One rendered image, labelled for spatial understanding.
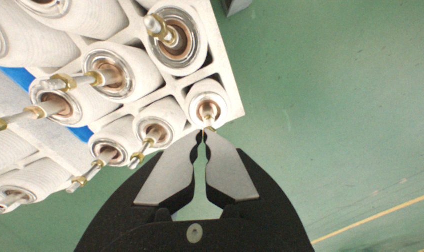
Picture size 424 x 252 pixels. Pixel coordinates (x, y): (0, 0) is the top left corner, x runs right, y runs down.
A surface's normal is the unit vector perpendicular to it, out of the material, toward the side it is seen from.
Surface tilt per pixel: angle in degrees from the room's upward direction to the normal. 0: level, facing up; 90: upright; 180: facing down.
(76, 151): 90
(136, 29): 0
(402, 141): 0
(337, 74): 0
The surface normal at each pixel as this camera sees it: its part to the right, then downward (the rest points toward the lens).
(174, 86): 0.05, 0.47
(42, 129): 0.94, -0.33
